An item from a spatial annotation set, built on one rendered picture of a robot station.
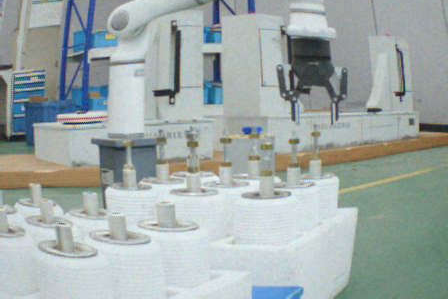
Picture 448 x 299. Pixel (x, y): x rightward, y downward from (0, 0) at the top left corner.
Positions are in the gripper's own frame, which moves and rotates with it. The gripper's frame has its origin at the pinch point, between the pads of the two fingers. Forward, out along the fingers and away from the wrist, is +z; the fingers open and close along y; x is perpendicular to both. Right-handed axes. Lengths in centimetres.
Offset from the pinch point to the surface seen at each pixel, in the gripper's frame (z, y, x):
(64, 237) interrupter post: 9, 31, 73
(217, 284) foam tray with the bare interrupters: 18, 16, 54
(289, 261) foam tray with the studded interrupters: 19.8, 5.9, 31.5
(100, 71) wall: -35, 203, -916
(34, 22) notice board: -92, 239, -599
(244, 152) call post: 7.3, 12.5, -20.3
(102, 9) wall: -129, 208, -912
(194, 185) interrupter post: 9.2, 20.0, 18.1
